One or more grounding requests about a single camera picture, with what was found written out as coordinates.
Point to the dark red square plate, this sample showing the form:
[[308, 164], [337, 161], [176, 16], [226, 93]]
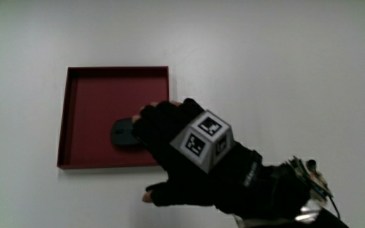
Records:
[[100, 95]]

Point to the person's right forearm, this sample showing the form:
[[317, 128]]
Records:
[[325, 221]]

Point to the black computer mouse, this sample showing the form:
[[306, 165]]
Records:
[[122, 133]]

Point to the person's right hand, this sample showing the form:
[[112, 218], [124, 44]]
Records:
[[182, 177]]

